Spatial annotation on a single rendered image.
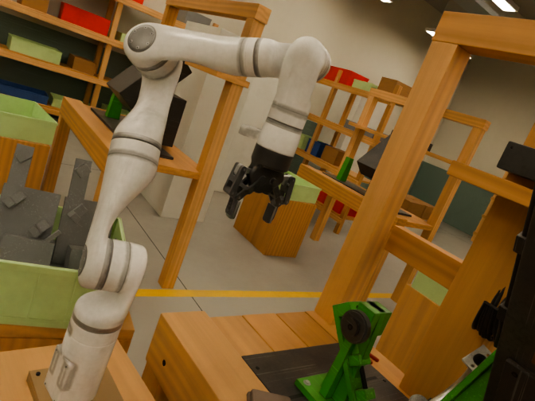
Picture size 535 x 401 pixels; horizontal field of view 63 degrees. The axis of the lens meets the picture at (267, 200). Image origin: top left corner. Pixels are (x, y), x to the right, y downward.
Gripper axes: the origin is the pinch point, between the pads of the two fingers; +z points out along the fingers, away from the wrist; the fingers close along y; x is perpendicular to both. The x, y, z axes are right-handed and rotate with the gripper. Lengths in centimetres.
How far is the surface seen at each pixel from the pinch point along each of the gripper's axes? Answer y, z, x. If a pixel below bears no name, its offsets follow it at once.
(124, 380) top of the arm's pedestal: -9.5, 44.9, 8.6
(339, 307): 31.3, 17.7, -6.5
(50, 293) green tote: -20, 41, 37
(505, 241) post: 65, -10, -20
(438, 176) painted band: 1059, 27, 560
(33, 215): -21, 33, 66
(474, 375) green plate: 28.0, 9.3, -39.7
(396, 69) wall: 805, -171, 631
